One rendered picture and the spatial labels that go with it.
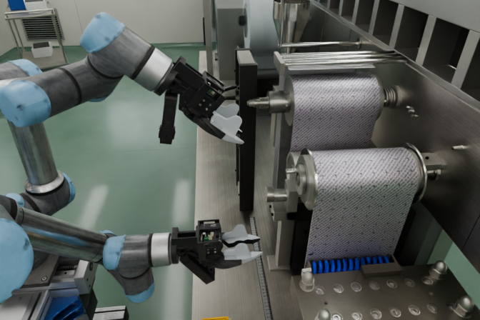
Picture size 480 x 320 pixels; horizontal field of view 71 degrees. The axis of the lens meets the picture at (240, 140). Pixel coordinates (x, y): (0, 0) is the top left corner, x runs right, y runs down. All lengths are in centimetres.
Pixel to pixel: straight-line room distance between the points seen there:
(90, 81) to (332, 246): 67
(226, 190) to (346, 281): 59
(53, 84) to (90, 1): 584
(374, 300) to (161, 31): 585
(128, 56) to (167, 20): 566
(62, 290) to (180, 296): 88
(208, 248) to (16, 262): 37
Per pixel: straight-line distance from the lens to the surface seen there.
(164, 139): 71
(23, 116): 65
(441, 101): 93
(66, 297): 141
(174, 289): 215
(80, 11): 657
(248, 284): 104
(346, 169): 79
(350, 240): 92
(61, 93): 66
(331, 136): 99
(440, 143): 94
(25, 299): 141
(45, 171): 121
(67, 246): 89
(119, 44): 64
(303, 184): 78
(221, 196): 129
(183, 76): 66
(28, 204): 126
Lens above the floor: 175
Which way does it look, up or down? 32 degrees down
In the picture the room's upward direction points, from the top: straight up
